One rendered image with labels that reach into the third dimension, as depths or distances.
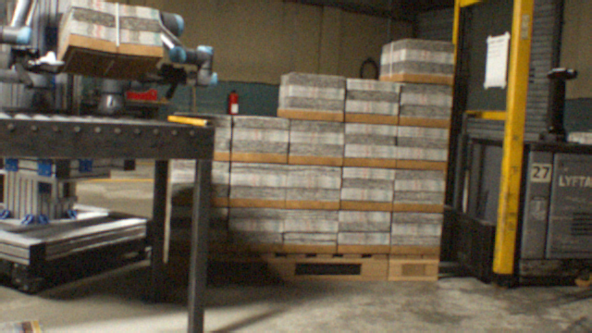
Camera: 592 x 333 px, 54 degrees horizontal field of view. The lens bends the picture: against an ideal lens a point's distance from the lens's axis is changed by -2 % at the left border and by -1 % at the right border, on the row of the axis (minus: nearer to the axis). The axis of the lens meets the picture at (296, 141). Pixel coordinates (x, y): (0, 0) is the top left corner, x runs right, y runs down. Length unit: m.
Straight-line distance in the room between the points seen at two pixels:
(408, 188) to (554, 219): 0.81
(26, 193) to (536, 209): 2.66
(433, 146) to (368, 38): 8.60
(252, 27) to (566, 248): 7.83
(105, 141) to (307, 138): 1.28
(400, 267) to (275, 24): 7.84
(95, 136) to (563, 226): 2.49
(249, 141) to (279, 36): 7.77
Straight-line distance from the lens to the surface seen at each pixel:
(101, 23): 2.53
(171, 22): 3.09
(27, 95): 2.93
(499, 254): 3.26
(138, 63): 2.58
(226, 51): 10.16
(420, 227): 3.24
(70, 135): 1.99
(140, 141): 2.04
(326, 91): 3.01
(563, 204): 3.46
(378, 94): 3.09
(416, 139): 3.16
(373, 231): 3.14
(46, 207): 3.25
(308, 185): 3.01
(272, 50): 10.55
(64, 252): 2.95
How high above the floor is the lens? 0.88
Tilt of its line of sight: 3 degrees down
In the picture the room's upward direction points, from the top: 4 degrees clockwise
